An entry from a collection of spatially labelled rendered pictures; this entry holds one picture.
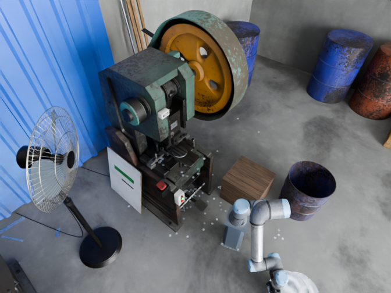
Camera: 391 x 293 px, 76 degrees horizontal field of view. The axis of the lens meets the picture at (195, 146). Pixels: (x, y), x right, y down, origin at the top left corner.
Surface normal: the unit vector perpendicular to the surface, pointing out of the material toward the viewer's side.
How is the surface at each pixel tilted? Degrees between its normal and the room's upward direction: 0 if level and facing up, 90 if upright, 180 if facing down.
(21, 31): 90
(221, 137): 0
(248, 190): 0
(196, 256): 0
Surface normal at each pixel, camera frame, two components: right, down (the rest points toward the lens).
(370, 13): -0.63, 0.57
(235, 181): 0.00, -0.67
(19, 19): 0.77, 0.47
